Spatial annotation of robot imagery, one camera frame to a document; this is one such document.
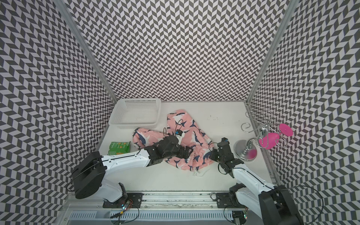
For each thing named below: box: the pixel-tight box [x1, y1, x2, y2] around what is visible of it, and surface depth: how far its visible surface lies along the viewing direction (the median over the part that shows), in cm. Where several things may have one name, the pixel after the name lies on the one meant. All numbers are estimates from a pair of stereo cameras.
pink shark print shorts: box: [132, 109, 214, 172], surface depth 95 cm
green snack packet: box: [107, 141, 131, 156], surface depth 92 cm
